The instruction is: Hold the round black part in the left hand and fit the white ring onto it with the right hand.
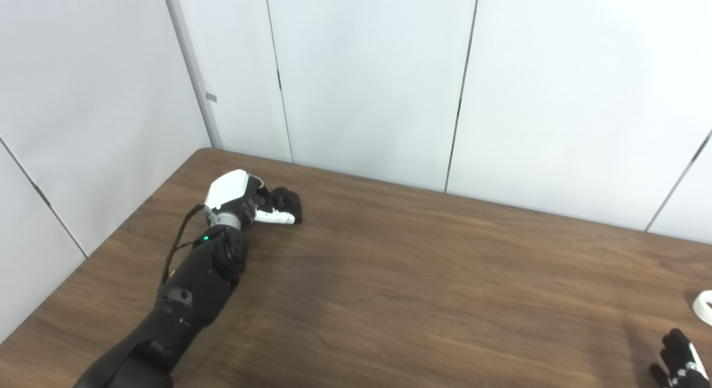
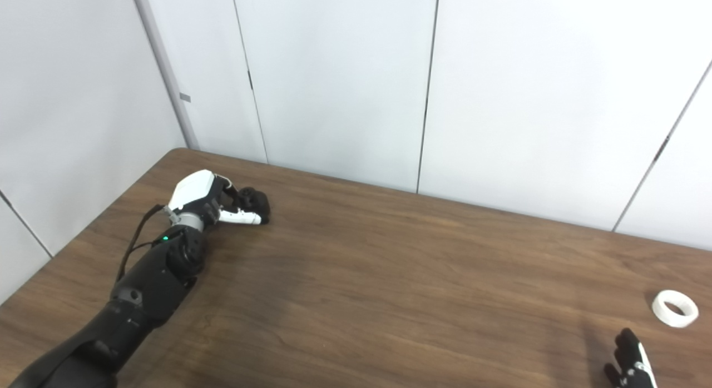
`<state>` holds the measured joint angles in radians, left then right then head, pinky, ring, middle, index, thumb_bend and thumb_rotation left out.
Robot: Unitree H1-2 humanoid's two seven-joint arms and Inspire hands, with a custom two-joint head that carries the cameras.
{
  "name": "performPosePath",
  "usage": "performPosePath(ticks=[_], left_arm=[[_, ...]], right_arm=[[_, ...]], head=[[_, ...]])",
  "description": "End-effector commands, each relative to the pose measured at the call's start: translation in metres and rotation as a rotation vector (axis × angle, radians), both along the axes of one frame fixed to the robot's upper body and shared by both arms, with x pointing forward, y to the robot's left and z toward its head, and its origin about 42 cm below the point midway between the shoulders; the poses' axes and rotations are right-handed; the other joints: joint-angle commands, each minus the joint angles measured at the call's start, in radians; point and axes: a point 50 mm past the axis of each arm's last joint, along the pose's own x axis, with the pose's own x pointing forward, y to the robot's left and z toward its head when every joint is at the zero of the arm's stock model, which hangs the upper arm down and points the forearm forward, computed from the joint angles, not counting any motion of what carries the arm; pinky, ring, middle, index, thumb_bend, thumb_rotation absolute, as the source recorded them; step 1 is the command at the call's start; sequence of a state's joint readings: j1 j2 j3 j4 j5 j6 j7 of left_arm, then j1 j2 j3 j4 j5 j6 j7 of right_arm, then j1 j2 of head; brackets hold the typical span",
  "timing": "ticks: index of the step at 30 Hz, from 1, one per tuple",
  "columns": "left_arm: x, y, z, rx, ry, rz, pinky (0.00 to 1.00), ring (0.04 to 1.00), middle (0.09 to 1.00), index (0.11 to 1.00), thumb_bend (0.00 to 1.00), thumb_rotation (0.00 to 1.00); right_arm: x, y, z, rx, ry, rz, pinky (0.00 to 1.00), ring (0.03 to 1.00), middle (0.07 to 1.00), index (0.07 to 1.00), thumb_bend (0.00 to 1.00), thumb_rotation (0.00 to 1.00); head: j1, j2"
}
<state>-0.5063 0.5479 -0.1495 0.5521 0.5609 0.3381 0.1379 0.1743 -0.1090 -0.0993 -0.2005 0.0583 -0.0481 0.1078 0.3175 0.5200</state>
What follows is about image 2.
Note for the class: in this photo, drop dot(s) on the white and black right hand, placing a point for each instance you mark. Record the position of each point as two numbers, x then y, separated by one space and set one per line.
631 366

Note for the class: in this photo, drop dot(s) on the round black part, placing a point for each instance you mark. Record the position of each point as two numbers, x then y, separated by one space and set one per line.
257 202

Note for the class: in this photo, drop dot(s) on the gray wall corner post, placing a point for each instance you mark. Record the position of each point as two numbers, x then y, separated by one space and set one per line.
164 71

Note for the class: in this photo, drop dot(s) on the white and black left hand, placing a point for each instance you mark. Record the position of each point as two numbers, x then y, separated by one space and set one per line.
192 190

